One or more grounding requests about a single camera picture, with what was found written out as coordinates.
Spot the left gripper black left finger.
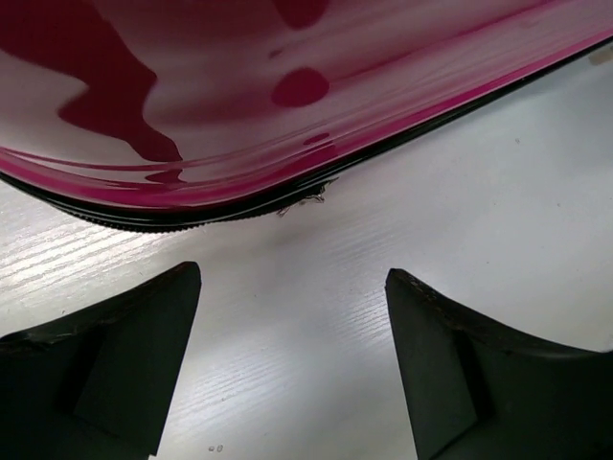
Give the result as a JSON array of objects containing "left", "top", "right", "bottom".
[{"left": 1, "top": 262, "right": 200, "bottom": 459}]

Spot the pink hard-shell suitcase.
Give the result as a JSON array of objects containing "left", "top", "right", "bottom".
[{"left": 1, "top": 1, "right": 612, "bottom": 233}]

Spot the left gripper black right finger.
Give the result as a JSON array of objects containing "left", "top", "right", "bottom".
[{"left": 385, "top": 268, "right": 612, "bottom": 459}]

